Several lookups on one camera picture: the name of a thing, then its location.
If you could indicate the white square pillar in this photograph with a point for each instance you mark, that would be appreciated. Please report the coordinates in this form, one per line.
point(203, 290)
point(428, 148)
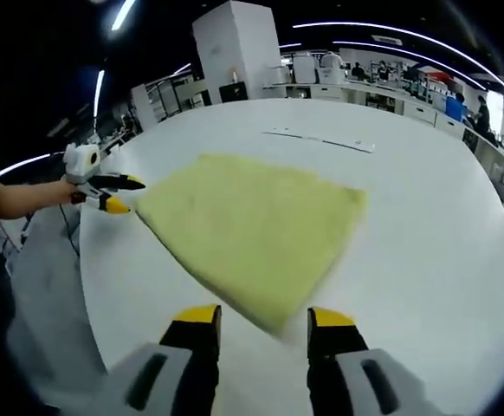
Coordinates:
point(234, 47)

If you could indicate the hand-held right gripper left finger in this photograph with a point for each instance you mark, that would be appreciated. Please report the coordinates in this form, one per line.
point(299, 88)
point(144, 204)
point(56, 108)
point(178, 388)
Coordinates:
point(148, 381)

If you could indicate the white table cover strip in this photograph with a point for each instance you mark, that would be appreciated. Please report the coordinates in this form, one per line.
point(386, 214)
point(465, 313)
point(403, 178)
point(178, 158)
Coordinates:
point(321, 139)

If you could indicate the person's left hand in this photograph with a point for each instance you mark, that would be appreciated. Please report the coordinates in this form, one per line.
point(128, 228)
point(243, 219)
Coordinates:
point(70, 193)

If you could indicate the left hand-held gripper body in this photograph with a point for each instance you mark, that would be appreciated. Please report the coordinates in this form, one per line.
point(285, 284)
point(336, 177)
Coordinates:
point(79, 167)

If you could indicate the long curved ceiling light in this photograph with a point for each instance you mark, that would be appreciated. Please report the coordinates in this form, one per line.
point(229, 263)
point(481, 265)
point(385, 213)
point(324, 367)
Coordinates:
point(408, 32)

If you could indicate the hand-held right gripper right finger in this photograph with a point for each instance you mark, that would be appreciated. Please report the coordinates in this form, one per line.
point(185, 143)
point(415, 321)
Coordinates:
point(356, 390)

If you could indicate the white tall cabinet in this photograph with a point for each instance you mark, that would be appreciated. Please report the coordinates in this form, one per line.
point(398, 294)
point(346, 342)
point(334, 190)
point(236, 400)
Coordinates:
point(143, 108)

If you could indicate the multicolour long-sleeve garment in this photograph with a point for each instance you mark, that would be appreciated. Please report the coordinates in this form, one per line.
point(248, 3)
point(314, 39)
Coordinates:
point(252, 229)

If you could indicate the black box cabinet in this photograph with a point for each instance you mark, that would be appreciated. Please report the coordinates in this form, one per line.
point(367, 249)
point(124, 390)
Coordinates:
point(233, 92)

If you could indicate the ceiling air vent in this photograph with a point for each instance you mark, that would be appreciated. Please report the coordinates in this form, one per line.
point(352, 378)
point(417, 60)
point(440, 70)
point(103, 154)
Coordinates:
point(388, 39)

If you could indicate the white tall appliance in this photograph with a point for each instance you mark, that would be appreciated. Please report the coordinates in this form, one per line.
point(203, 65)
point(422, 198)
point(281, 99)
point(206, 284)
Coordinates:
point(306, 69)

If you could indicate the bright ceiling light strip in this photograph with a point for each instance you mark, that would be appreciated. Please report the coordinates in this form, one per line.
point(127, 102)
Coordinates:
point(123, 15)

